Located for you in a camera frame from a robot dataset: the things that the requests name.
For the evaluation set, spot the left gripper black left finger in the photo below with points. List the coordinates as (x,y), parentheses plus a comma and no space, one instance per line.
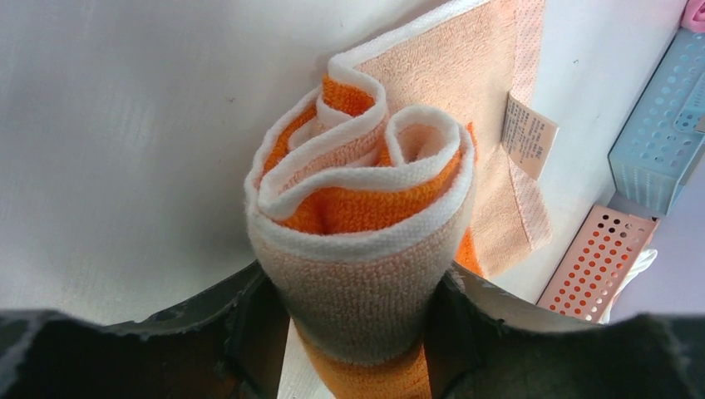
(225,342)

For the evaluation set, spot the white cloth in basket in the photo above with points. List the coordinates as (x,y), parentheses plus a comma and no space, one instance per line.
(643,262)

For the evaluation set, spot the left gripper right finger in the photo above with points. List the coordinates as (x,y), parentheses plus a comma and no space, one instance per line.
(483,342)

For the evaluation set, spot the blue plastic basket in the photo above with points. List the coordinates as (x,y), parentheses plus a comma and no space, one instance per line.
(660,144)

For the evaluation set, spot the pink plastic basket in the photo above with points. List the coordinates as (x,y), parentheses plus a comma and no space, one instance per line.
(596,264)

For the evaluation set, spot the pink crumpled towel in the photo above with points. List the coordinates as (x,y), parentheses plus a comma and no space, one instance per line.
(693,16)

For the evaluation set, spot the orange cartoon towel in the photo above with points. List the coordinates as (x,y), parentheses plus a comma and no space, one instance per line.
(393,169)

